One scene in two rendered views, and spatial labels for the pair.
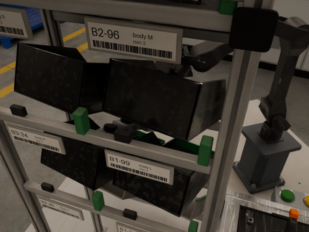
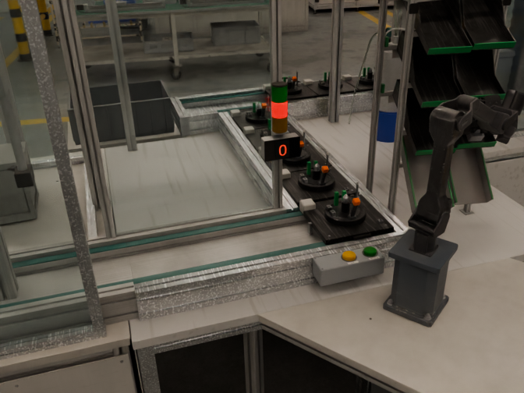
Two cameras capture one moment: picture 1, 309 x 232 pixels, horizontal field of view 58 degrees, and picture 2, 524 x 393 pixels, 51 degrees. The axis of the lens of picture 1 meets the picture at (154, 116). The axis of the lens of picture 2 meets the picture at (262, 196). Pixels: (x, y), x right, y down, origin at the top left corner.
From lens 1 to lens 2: 2.10 m
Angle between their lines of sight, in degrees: 105
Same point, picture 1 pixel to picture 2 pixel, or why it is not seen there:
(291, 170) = (387, 330)
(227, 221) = (394, 220)
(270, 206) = (376, 241)
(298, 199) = (359, 255)
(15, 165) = not seen: hidden behind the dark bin
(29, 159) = not seen: outside the picture
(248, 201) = (394, 238)
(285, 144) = (403, 246)
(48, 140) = not seen: hidden behind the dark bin
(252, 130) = (445, 246)
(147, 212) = (456, 232)
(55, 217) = (502, 204)
